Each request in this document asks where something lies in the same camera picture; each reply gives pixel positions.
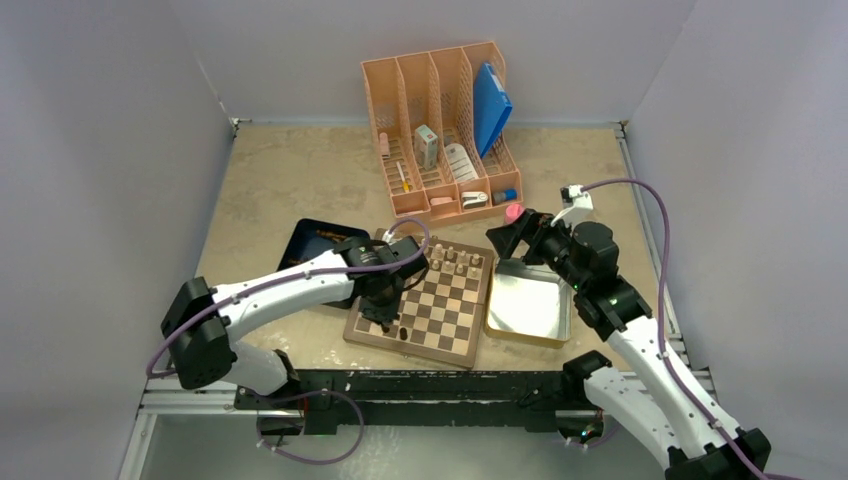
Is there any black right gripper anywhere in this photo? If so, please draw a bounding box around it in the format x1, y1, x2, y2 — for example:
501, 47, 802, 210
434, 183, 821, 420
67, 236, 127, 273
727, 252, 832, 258
487, 209, 588, 291

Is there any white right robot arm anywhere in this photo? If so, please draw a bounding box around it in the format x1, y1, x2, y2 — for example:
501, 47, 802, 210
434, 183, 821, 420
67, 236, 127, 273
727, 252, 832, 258
486, 209, 771, 479

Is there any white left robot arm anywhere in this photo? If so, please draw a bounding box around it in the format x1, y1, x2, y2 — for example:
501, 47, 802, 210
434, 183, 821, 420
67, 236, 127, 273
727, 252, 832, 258
160, 236, 428, 409

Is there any light chess pieces row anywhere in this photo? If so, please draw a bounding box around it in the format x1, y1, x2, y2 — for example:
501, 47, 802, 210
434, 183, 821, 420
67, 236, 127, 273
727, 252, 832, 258
426, 241, 488, 280

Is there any wooden chess board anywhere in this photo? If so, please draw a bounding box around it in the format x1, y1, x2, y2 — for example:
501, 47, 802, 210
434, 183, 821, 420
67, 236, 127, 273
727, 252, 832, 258
343, 245, 496, 369

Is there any pink cap bottle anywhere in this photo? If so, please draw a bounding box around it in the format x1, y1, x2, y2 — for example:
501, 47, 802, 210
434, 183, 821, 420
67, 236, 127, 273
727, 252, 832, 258
504, 204, 525, 224

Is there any blue cap glue stick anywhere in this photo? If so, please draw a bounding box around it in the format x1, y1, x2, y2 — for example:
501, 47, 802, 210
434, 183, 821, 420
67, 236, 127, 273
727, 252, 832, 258
491, 189, 517, 205

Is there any white stapler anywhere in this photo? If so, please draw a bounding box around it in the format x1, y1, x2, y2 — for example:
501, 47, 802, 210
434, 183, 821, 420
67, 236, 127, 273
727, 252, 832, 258
460, 191, 489, 210

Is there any white labelled packet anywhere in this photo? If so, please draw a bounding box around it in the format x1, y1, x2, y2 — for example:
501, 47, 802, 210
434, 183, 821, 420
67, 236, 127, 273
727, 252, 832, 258
445, 143, 479, 183

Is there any dark blue tin tray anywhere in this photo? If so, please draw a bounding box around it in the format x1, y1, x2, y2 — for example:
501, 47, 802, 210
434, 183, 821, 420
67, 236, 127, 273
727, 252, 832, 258
275, 218, 370, 316

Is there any yellow pen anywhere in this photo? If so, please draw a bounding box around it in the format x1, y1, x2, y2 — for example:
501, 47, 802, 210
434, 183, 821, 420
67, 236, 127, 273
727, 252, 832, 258
396, 161, 411, 193

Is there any white red small box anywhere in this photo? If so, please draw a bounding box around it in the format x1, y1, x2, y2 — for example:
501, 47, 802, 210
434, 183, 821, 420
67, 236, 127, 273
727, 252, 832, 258
413, 124, 439, 170

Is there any blue folder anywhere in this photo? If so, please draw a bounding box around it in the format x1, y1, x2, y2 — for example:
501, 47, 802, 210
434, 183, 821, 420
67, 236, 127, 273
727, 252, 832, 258
473, 62, 513, 158

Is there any orange file organizer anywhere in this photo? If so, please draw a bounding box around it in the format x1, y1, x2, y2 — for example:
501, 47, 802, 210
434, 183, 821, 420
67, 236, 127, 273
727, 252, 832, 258
361, 42, 523, 227

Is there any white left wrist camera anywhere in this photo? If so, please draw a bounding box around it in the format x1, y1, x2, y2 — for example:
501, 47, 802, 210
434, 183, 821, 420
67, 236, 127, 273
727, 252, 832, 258
378, 236, 427, 269

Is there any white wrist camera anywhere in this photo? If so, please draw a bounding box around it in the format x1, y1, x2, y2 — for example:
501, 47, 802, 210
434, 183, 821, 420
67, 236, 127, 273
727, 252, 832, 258
551, 184, 594, 227
378, 236, 427, 269

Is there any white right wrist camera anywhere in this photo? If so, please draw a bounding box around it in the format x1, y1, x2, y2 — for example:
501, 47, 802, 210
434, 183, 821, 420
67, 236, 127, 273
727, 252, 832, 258
551, 184, 594, 227

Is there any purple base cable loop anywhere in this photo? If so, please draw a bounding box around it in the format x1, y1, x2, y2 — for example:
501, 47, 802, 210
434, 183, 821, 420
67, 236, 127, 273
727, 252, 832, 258
255, 387, 367, 465

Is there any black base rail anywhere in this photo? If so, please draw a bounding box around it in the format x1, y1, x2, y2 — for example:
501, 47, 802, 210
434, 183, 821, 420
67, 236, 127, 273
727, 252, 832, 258
234, 369, 610, 441

